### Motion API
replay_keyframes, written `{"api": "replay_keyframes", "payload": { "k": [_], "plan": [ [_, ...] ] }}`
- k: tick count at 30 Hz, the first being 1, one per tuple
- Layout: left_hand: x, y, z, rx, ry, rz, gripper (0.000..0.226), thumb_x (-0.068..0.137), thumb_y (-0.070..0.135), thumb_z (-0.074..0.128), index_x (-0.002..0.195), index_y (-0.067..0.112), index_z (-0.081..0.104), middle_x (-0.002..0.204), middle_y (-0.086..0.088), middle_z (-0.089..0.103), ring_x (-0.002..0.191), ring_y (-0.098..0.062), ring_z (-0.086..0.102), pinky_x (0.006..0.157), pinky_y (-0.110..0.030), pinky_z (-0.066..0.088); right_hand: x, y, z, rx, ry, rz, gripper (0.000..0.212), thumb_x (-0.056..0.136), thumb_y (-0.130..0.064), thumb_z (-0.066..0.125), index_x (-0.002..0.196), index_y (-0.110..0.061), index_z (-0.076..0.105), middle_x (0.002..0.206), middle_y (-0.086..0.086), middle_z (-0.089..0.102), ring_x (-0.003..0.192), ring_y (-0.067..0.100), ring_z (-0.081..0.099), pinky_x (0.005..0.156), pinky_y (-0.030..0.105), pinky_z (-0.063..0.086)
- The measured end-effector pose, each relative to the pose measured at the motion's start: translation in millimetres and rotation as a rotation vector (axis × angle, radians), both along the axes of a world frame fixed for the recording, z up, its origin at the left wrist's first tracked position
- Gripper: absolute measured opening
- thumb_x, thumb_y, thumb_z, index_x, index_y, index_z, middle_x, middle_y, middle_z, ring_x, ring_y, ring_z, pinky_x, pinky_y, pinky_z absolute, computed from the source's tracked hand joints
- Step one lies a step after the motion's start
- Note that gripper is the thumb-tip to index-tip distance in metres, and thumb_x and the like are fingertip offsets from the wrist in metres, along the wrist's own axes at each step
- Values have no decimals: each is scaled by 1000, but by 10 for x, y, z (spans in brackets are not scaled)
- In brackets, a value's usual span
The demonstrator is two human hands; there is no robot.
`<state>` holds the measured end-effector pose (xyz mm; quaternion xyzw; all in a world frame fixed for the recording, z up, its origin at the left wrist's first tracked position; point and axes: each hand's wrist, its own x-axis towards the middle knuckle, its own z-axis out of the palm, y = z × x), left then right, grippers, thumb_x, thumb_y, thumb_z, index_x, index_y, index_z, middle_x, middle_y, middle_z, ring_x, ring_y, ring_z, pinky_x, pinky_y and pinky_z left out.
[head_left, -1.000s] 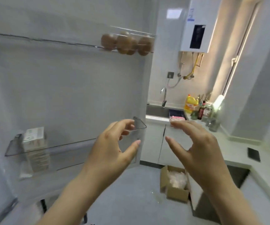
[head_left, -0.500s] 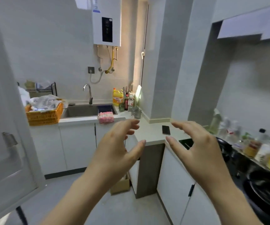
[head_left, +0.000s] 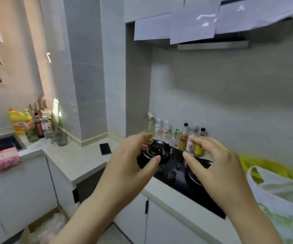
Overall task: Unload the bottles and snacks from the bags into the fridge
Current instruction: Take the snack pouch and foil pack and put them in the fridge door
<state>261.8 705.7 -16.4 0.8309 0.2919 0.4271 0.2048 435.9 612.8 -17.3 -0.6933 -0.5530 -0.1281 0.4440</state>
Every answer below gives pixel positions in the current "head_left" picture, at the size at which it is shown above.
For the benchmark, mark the black glass gas stove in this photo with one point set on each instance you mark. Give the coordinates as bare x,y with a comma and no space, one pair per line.
179,172

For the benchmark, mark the yellow plastic bag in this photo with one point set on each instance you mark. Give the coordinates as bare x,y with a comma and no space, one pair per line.
268,166

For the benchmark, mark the pink striped cloth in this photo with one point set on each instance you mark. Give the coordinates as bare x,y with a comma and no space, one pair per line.
1,160

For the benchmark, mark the white base cabinet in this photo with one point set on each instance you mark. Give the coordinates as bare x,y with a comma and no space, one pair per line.
161,223
17,193

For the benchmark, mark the white wall cabinet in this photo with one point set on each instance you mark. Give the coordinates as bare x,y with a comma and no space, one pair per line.
161,7

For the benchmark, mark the black stove knob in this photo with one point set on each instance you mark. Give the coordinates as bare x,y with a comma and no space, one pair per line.
161,168
172,175

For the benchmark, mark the yellow detergent jug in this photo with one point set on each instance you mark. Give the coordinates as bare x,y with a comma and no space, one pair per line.
20,121

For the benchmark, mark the bottle with pale green cap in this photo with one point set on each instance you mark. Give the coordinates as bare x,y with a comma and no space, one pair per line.
194,130

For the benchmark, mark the yellow jar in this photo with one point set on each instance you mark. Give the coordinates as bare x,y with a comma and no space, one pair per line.
198,150

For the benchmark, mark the clear plastic water bottle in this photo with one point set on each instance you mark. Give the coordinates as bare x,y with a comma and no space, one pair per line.
46,127

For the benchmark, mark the person's left hand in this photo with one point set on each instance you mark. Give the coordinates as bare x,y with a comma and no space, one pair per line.
121,170

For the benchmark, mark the green glass cup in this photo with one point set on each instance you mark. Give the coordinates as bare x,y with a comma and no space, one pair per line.
32,135

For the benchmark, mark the clear spray bottle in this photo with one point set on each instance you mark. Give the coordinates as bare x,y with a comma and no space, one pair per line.
151,123

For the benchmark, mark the black smartphone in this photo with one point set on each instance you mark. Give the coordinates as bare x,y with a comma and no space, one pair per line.
105,149

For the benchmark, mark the clear glass cup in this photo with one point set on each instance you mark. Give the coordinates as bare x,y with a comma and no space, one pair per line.
62,139

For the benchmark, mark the person's right forearm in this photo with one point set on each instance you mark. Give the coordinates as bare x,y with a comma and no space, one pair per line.
255,223

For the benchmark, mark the amber bottle black cap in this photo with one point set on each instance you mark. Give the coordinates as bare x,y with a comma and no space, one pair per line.
183,138

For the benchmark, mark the clear bottle red label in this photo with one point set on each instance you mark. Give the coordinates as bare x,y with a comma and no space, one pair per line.
166,132

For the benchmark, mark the clear bottle white cap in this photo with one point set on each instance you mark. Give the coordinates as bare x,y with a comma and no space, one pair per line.
158,129

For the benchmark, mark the range hood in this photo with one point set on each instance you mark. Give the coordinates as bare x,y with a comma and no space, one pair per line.
212,40

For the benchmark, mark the person's left thumb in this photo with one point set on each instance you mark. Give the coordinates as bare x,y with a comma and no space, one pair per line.
149,163

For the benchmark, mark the knife block with utensils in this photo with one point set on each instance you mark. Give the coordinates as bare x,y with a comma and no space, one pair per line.
43,109

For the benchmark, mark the small bottle green cap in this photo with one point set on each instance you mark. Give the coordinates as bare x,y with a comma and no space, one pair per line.
175,139

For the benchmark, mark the round black stove burner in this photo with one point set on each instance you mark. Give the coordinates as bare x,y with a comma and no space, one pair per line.
194,175
158,149

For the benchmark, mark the dark sauce bottle red cap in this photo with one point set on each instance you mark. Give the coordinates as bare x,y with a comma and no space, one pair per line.
39,127

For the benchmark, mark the person's left forearm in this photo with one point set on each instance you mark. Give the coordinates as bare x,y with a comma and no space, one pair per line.
90,221

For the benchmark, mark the person's right thumb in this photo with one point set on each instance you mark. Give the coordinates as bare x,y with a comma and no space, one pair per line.
193,162

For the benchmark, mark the person's right hand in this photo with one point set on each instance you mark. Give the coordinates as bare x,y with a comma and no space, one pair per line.
220,175

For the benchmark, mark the cardboard box with plastic bag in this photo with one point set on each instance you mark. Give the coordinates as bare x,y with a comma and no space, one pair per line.
45,228

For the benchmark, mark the white plastic bag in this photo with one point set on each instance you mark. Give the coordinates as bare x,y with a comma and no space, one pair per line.
281,200

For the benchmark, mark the steel kitchen sink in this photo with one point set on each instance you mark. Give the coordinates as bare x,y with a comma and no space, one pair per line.
1,144

